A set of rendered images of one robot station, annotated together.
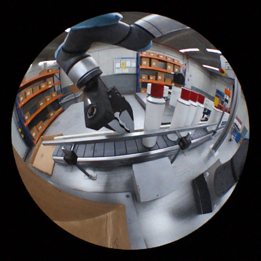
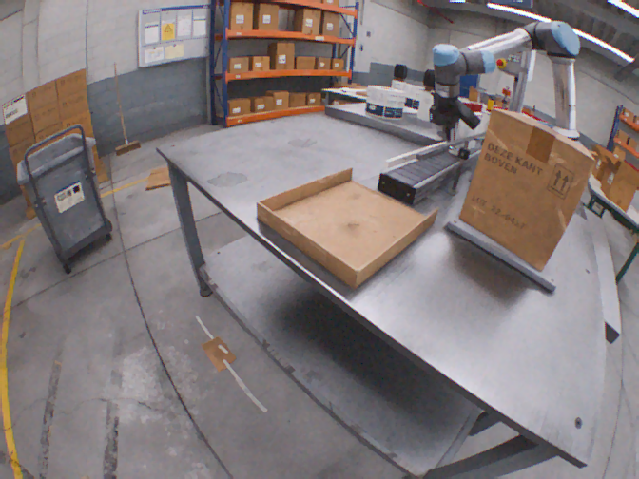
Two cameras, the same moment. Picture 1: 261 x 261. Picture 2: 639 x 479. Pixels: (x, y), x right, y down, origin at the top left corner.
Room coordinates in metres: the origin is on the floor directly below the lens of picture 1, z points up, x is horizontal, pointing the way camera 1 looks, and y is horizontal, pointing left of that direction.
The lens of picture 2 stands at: (-0.24, 0.88, 1.15)
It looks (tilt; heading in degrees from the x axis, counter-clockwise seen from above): 37 degrees down; 322
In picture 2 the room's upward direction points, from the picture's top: 5 degrees clockwise
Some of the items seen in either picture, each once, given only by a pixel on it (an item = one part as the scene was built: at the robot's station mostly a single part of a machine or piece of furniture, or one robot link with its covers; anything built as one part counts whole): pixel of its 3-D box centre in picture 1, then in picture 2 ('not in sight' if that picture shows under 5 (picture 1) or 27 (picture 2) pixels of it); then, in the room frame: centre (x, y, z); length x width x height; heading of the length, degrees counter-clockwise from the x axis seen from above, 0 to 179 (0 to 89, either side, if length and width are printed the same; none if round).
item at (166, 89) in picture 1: (157, 92); (385, 102); (0.74, -0.25, 0.95); 0.20 x 0.20 x 0.14
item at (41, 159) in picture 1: (43, 151); (353, 211); (0.10, 0.53, 0.85); 0.30 x 0.26 x 0.04; 100
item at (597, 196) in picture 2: not in sight; (596, 213); (-0.73, -2.89, 0.39); 2.20 x 0.80 x 0.78; 96
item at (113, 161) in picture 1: (201, 133); (476, 147); (0.27, -0.46, 0.85); 1.65 x 0.11 x 0.05; 100
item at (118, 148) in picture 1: (201, 132); (476, 146); (0.27, -0.46, 0.86); 1.65 x 0.08 x 0.04; 100
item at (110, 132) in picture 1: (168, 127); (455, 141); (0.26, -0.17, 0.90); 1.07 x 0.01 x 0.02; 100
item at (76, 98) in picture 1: (73, 106); (62, 191); (1.89, 1.66, 0.48); 0.89 x 0.63 x 0.96; 25
